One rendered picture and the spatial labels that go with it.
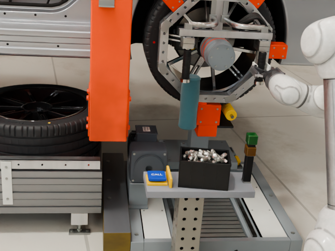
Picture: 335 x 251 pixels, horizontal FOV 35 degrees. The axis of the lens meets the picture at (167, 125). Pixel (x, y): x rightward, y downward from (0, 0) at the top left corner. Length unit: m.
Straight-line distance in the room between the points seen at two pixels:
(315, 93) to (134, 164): 0.91
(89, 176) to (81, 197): 0.11
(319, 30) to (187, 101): 1.10
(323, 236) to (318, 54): 0.51
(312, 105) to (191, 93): 0.62
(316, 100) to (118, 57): 0.80
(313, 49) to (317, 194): 1.76
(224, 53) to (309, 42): 0.95
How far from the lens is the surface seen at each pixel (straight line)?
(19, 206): 2.55
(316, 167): 3.53
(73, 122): 2.54
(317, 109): 2.15
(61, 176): 2.45
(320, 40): 1.53
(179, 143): 3.04
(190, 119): 2.54
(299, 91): 2.08
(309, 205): 3.06
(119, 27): 2.13
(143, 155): 2.49
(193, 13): 2.80
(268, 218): 2.71
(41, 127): 2.49
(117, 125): 2.26
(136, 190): 2.63
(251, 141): 2.11
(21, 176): 2.47
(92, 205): 2.52
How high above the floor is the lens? 1.44
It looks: 22 degrees down
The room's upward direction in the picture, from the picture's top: 4 degrees clockwise
